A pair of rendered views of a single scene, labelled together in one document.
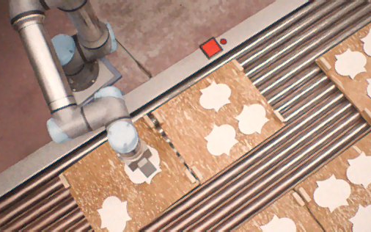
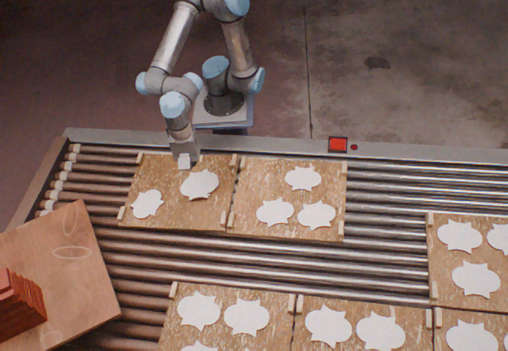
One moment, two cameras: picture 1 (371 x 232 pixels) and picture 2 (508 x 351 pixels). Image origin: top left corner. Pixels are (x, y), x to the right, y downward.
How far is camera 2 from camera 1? 0.93 m
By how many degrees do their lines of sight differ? 30
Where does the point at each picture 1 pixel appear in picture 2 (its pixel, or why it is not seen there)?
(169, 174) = (212, 207)
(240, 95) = (325, 192)
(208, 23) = not seen: hidden behind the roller
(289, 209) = (276, 307)
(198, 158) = (244, 213)
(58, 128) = (143, 78)
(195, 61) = (315, 146)
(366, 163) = (389, 329)
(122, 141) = (167, 102)
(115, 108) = (185, 86)
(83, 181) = (152, 169)
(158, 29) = not seen: hidden behind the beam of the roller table
